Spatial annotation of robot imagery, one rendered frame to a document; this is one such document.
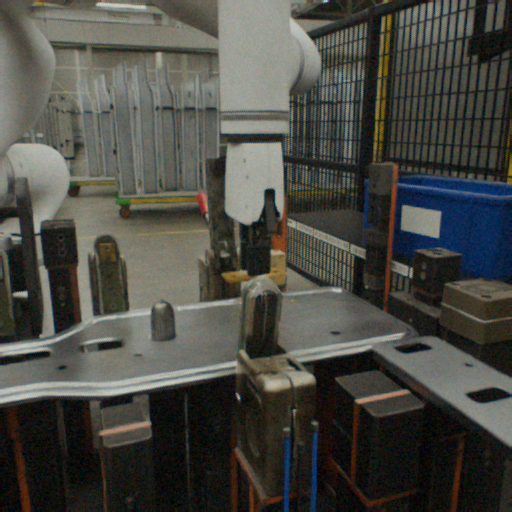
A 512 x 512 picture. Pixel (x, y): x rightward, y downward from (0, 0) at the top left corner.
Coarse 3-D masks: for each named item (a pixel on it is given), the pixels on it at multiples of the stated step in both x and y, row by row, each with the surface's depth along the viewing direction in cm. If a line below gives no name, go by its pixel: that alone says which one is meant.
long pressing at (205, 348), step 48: (336, 288) 85; (96, 336) 66; (144, 336) 66; (192, 336) 66; (288, 336) 66; (336, 336) 66; (384, 336) 66; (0, 384) 54; (48, 384) 55; (96, 384) 55; (144, 384) 55; (192, 384) 56
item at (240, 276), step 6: (276, 270) 70; (222, 276) 68; (228, 276) 68; (234, 276) 68; (240, 276) 68; (246, 276) 68; (252, 276) 68; (270, 276) 68; (276, 276) 68; (282, 276) 68
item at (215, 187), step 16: (208, 160) 78; (224, 160) 76; (208, 176) 79; (224, 176) 80; (208, 192) 80; (224, 192) 81; (208, 208) 81; (224, 208) 81; (224, 224) 81; (224, 240) 82
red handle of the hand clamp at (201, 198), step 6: (198, 198) 89; (204, 198) 89; (198, 204) 89; (204, 204) 88; (204, 210) 87; (204, 216) 87; (222, 246) 82; (222, 252) 81; (222, 258) 81; (228, 258) 82
